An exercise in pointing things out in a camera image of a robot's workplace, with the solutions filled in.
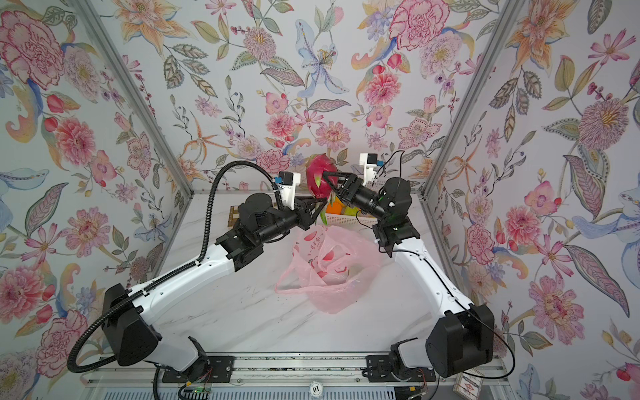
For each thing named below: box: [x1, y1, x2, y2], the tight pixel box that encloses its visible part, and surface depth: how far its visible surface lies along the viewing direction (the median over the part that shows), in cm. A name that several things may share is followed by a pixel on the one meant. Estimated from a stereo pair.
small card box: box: [452, 370, 485, 400], surface depth 72 cm
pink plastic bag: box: [274, 225, 383, 315], surface depth 88 cm
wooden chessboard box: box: [227, 205, 240, 230], surface depth 111 cm
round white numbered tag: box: [310, 380, 324, 398], surface depth 67 cm
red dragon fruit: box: [305, 153, 339, 226], surface depth 64 cm
